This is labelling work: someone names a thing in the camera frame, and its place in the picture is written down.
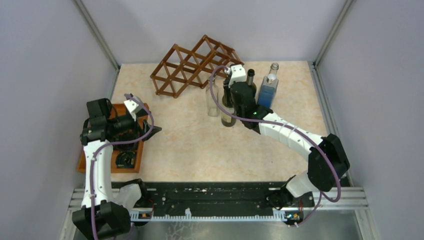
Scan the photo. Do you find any white toothed cable strip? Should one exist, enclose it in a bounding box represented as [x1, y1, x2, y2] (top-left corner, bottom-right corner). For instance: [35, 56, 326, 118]
[129, 208, 288, 223]

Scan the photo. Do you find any black patterned coaster in tray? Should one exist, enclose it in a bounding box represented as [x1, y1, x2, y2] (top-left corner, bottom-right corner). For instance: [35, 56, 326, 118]
[115, 151, 137, 169]

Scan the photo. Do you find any brown label wine bottle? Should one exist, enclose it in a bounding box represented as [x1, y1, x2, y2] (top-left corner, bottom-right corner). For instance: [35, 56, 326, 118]
[246, 69, 257, 98]

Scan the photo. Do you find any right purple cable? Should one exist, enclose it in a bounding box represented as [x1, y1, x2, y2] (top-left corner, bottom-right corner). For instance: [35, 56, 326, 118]
[209, 65, 342, 228]

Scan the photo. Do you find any dark green wine bottle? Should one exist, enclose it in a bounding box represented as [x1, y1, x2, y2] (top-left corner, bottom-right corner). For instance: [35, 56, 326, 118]
[220, 94, 237, 128]

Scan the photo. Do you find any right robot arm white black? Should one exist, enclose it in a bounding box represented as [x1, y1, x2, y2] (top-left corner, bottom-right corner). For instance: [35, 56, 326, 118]
[223, 74, 350, 206]

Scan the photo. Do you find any brown wooden wine rack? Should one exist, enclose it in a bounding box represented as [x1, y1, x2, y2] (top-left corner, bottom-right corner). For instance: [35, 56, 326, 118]
[150, 34, 244, 99]

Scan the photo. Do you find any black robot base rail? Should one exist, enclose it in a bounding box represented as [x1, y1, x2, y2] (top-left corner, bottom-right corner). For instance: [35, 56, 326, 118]
[105, 180, 316, 220]

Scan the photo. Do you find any small clear glass bottle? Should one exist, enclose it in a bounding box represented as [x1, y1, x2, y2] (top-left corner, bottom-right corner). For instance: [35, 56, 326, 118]
[205, 78, 220, 117]

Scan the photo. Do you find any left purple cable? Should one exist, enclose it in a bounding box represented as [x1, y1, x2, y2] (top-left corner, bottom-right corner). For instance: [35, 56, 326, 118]
[89, 93, 155, 240]

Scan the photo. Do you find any blue square glass bottle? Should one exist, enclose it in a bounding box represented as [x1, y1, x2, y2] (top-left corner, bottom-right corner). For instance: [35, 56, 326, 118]
[257, 73, 279, 108]

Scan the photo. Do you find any orange wooden tray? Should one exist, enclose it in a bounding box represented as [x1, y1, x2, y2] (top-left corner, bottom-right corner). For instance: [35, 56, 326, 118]
[76, 103, 148, 174]

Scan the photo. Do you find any purple cable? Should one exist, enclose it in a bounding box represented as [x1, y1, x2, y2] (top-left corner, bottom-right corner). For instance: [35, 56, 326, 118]
[209, 65, 342, 228]
[89, 93, 155, 240]

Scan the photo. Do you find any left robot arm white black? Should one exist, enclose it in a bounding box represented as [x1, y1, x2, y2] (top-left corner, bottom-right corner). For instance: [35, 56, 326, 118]
[72, 94, 160, 240]

